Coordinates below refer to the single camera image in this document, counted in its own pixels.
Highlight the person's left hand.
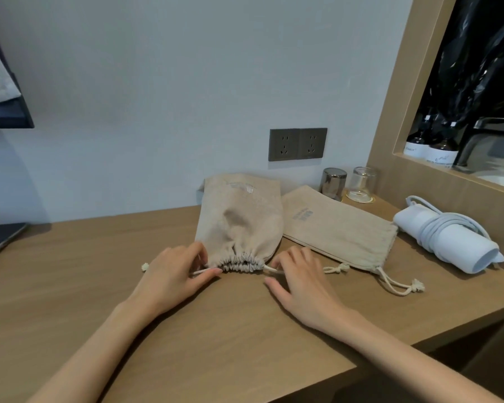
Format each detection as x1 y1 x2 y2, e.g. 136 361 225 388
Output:
125 242 223 320

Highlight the person's right hand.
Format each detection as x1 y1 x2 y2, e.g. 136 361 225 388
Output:
263 246 362 336

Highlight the beige drawstring bag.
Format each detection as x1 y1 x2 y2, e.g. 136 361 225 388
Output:
281 185 425 297
141 174 350 277

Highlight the white hair dryer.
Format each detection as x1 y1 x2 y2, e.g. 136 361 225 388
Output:
393 204 504 275

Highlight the person's right forearm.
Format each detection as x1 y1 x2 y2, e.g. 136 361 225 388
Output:
340 314 504 403

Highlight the person's left forearm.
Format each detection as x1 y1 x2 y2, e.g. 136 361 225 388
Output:
27 302 152 403

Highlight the black plastic bag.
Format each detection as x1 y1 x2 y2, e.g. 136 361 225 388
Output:
419 0 504 139

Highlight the grey smoked glass cup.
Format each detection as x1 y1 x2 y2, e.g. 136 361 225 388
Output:
320 167 348 202

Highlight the clear glass cup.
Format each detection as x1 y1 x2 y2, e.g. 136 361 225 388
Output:
347 166 377 204

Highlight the black smartphone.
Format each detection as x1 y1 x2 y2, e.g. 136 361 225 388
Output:
0 222 28 263

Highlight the dark faucet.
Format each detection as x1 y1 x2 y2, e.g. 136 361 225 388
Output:
453 117 504 168

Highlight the black television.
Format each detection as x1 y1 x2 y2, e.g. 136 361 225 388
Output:
0 8 35 130

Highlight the grey vanity unit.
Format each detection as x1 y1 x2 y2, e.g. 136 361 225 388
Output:
461 132 504 191

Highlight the wooden niche frame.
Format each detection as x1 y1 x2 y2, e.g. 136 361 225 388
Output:
366 0 504 278

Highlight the dark grey wall socket panel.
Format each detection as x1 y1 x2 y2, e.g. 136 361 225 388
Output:
268 128 328 162

